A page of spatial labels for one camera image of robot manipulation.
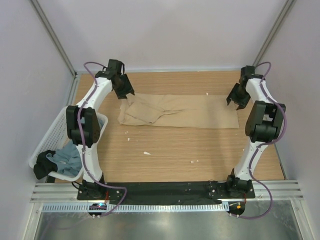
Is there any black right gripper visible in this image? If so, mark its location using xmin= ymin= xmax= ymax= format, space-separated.
xmin=226 ymin=83 xmax=251 ymax=111

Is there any beige t shirt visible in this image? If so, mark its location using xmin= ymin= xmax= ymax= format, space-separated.
xmin=117 ymin=93 xmax=239 ymax=129

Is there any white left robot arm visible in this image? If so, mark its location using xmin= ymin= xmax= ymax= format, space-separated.
xmin=66 ymin=59 xmax=135 ymax=200

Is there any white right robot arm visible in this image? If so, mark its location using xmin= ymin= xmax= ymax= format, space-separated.
xmin=225 ymin=65 xmax=287 ymax=198

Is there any white plastic laundry basket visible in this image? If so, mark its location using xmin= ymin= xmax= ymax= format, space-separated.
xmin=28 ymin=106 xmax=108 ymax=182

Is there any blue grey t shirt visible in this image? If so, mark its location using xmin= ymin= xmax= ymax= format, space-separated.
xmin=45 ymin=140 xmax=82 ymax=178

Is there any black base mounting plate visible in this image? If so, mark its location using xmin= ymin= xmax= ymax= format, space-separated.
xmin=77 ymin=180 xmax=256 ymax=206

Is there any black t shirt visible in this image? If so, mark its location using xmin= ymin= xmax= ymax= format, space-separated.
xmin=33 ymin=150 xmax=58 ymax=180

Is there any aluminium frame rail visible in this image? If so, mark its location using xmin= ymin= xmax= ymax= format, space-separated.
xmin=30 ymin=180 xmax=304 ymax=203

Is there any left aluminium corner post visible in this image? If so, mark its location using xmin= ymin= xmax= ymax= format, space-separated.
xmin=29 ymin=0 xmax=77 ymax=79

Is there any aluminium corner post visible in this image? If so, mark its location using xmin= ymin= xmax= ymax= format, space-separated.
xmin=252 ymin=0 xmax=297 ymax=67
xmin=29 ymin=0 xmax=77 ymax=79

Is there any right aluminium corner post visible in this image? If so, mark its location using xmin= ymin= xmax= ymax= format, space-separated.
xmin=252 ymin=0 xmax=297 ymax=67

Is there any white slotted cable duct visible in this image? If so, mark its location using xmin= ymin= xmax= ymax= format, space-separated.
xmin=42 ymin=202 xmax=229 ymax=213

